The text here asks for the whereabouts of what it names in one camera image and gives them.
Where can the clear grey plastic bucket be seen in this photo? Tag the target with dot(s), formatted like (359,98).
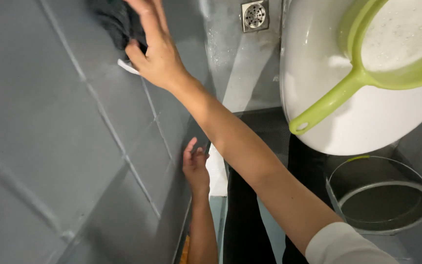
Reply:
(379,205)

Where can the metal floor drain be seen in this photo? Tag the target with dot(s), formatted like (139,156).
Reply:
(255,15)

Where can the green plastic water dipper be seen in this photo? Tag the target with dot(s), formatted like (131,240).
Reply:
(328,104)

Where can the white plastic basin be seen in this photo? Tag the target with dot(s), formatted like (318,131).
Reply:
(317,73)

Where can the person's left fingers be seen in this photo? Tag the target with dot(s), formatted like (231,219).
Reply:
(193,150)

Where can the black trousers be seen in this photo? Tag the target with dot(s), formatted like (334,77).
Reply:
(245,227)

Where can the person's right hand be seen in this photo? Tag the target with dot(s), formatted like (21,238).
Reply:
(159,58)

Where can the person's left hand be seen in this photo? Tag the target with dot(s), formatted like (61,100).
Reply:
(195,172)

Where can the dark grey cleaning cloth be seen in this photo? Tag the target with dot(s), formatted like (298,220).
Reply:
(115,22)

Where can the white sleeve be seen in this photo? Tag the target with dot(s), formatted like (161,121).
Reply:
(346,245)

